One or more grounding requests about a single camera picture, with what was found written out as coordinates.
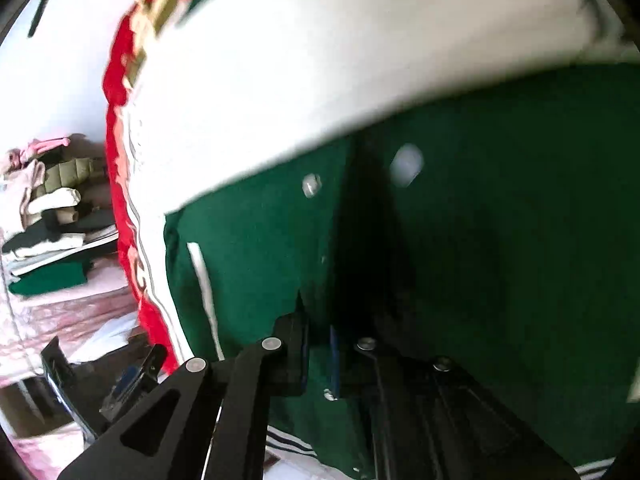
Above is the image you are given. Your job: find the hanging black garment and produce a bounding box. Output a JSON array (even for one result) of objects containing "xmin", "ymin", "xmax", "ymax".
[{"xmin": 42, "ymin": 204, "xmax": 117, "ymax": 242}]

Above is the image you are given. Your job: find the white hanging cloth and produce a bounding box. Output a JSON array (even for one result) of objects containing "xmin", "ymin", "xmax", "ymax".
[{"xmin": 67, "ymin": 317, "xmax": 148, "ymax": 363}]

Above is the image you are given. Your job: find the olive puffer jacket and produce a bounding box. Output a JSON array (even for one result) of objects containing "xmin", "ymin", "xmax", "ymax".
[{"xmin": 37, "ymin": 157, "xmax": 100, "ymax": 197}]

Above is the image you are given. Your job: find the pink hanging blanket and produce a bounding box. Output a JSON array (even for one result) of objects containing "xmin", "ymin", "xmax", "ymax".
[{"xmin": 0, "ymin": 255, "xmax": 143, "ymax": 378}]

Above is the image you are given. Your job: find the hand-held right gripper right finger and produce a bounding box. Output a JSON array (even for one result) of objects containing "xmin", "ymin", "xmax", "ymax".
[{"xmin": 329, "ymin": 326, "xmax": 582, "ymax": 480}]

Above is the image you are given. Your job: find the green jacket with white sleeves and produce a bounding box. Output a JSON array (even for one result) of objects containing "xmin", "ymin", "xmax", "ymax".
[{"xmin": 132, "ymin": 0, "xmax": 640, "ymax": 480}]

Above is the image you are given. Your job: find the pink fleece jacket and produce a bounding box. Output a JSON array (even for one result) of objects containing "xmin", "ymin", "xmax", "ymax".
[{"xmin": 0, "ymin": 147, "xmax": 48, "ymax": 228}]

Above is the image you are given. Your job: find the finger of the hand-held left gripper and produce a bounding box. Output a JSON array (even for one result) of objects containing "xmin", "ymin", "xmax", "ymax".
[
  {"xmin": 99, "ymin": 343, "xmax": 169, "ymax": 413},
  {"xmin": 40, "ymin": 337, "xmax": 103, "ymax": 445}
]

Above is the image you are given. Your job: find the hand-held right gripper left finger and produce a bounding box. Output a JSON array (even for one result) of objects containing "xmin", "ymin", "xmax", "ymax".
[{"xmin": 57, "ymin": 312, "xmax": 309, "ymax": 480}]

